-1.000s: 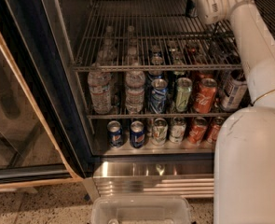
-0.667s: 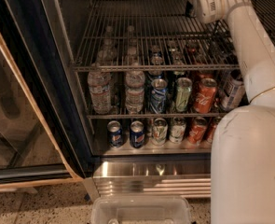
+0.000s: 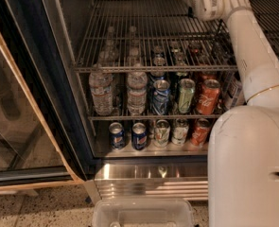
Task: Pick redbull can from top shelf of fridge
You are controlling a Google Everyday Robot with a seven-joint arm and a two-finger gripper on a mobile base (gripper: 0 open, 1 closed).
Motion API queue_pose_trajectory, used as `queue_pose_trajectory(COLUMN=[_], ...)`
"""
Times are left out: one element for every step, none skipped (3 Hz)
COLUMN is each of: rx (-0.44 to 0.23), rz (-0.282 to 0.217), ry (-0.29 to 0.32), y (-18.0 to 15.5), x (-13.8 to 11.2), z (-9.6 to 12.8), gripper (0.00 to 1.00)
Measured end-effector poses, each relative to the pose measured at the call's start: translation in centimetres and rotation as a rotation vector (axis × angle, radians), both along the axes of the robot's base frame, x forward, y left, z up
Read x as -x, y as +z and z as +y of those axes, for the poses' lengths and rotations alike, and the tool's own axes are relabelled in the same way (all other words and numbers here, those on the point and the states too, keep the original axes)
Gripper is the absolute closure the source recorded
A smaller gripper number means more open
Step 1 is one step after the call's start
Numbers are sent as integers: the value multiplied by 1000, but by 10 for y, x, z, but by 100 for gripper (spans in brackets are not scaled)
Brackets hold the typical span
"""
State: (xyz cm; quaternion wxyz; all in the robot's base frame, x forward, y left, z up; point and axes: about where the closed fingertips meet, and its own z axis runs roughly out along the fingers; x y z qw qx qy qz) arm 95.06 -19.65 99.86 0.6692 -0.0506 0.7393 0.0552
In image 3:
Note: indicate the silver blue redbull can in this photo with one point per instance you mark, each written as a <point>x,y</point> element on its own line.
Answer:
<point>191,13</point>

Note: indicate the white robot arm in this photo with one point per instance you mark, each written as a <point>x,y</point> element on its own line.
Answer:
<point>243,152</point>

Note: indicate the green soda can middle shelf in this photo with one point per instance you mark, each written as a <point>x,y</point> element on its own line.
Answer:
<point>186,93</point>

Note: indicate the blue pepsi can middle shelf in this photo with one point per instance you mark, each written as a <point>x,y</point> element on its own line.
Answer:
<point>160,96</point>

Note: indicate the red coca-cola can middle shelf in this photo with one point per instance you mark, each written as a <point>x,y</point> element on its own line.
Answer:
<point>210,90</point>

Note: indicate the white blue can middle shelf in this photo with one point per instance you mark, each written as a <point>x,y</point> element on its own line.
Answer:
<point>234,95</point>

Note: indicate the white green can bottom right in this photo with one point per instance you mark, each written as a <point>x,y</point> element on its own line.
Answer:
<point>180,130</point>

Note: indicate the white green can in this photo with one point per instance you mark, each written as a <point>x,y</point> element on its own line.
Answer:
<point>161,133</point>
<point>180,130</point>

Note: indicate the white green can bottom left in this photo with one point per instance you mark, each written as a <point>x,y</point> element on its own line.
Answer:
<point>161,133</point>

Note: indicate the left red coke can bottom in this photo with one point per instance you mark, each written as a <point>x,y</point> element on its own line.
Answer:
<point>201,129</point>

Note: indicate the right pepsi can bottom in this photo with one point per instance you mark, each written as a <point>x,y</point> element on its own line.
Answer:
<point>139,136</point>

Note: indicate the pepsi can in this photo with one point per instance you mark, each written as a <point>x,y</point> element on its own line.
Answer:
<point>117,138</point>
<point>139,136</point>

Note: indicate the left pepsi can bottom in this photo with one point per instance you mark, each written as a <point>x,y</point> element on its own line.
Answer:
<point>117,138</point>

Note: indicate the steel fridge base grille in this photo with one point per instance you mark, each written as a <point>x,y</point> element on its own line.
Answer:
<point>159,178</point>

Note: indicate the open glass fridge door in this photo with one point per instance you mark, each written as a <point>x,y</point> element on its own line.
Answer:
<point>30,155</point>

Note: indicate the right clear water bottle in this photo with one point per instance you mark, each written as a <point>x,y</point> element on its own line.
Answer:
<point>136,90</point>

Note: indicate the clear water bottle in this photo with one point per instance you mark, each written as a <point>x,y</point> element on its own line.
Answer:
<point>102,92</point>
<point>136,90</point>

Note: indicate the left clear water bottle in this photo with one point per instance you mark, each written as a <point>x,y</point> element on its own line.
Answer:
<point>102,92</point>

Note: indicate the clear plastic bin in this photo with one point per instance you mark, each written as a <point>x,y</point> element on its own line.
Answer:
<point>143,212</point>

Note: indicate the top wire fridge shelf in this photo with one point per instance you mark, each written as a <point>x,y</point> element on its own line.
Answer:
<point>169,39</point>

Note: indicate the wire fridge shelf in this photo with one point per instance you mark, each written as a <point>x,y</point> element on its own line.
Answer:
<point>169,39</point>
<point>123,115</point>

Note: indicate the middle wire fridge shelf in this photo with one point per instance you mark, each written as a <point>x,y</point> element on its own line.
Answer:
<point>123,115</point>

